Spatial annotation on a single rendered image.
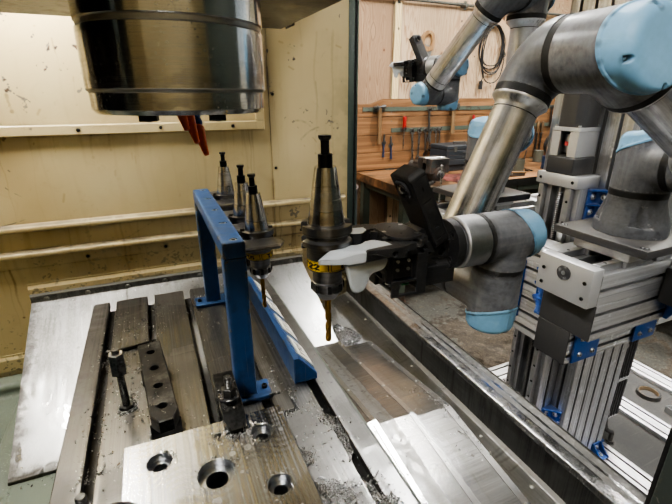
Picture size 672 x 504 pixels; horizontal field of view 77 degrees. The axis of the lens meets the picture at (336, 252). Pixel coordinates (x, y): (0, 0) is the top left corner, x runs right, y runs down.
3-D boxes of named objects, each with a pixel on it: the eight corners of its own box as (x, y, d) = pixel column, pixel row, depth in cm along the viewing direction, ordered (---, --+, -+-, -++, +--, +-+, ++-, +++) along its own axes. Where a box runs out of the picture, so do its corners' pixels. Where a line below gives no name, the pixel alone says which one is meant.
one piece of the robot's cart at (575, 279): (638, 260, 117) (646, 229, 114) (693, 279, 106) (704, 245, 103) (533, 286, 102) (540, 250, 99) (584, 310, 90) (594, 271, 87)
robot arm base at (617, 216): (617, 218, 108) (627, 180, 105) (683, 235, 96) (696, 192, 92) (577, 225, 103) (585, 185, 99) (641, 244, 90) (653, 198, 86)
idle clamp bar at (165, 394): (165, 364, 94) (160, 339, 91) (186, 445, 72) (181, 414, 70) (141, 371, 91) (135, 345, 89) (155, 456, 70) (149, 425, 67)
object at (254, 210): (243, 226, 81) (239, 191, 78) (267, 223, 82) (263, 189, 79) (245, 233, 77) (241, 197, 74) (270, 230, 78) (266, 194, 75)
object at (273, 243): (278, 239, 79) (278, 235, 78) (287, 248, 74) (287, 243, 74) (241, 244, 76) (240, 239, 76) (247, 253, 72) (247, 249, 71)
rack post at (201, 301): (229, 295, 126) (219, 197, 115) (232, 302, 121) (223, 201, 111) (194, 301, 122) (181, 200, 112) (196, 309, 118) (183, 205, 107)
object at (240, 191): (232, 212, 90) (229, 181, 88) (252, 210, 91) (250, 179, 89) (234, 217, 86) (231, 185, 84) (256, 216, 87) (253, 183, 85)
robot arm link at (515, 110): (508, 9, 73) (395, 268, 80) (564, -3, 63) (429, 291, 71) (547, 43, 78) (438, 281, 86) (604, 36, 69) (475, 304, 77)
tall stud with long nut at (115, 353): (135, 401, 82) (123, 343, 78) (134, 410, 80) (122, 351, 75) (119, 404, 81) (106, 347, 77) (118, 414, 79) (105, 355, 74)
